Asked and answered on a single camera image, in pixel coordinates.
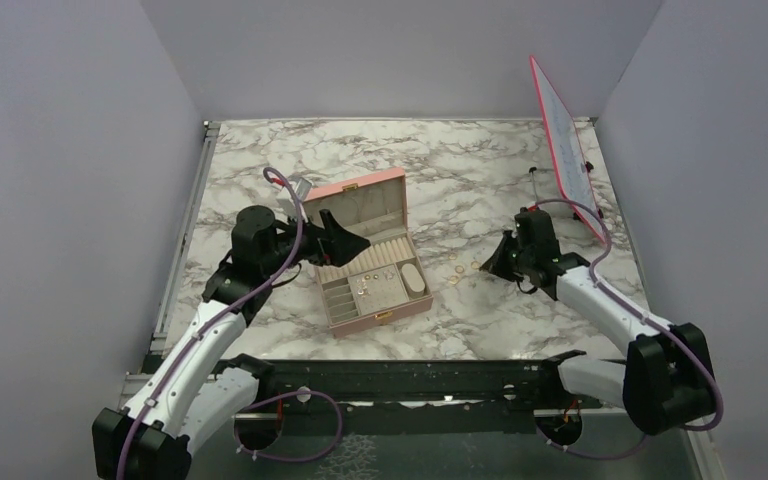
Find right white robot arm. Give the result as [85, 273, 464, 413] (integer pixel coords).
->
[480, 206, 724, 436]

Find black metal base rail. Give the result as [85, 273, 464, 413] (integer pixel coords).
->
[142, 354, 624, 439]

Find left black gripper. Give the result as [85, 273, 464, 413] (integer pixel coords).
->
[262, 206, 371, 276]

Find beige watch pillow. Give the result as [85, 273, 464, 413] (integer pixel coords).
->
[400, 263, 426, 298]

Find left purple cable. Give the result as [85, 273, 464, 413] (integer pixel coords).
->
[114, 166, 344, 480]

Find pink jewelry box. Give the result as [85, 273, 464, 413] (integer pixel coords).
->
[304, 167, 434, 337]

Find purple cable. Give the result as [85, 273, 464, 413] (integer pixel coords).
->
[114, 166, 344, 480]
[533, 198, 724, 461]

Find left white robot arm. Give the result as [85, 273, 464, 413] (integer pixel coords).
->
[91, 205, 371, 479]

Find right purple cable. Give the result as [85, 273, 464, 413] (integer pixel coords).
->
[533, 198, 724, 461]

